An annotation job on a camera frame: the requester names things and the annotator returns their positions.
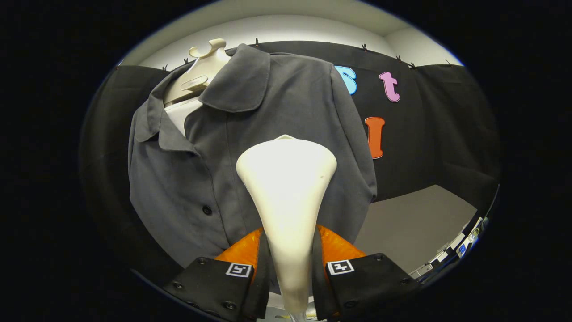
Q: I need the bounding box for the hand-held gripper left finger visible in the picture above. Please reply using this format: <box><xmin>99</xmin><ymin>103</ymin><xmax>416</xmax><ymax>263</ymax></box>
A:
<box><xmin>162</xmin><ymin>227</ymin><xmax>271</xmax><ymax>322</ymax></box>

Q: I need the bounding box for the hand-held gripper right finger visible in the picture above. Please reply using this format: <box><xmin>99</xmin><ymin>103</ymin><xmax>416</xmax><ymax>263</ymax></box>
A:
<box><xmin>311</xmin><ymin>225</ymin><xmax>421</xmax><ymax>322</ymax></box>

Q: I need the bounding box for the grey button-up shirt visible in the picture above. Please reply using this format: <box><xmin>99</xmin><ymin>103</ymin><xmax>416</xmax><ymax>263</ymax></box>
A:
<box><xmin>128</xmin><ymin>43</ymin><xmax>378</xmax><ymax>269</ymax></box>

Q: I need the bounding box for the cream garment hanger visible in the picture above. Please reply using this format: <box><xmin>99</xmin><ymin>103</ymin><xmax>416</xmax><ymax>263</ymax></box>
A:
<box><xmin>163</xmin><ymin>38</ymin><xmax>233</xmax><ymax>106</ymax></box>

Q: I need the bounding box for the grey cabinet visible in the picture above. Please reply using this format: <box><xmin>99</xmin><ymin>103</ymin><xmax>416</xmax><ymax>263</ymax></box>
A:
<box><xmin>353</xmin><ymin>184</ymin><xmax>479</xmax><ymax>274</ymax></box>

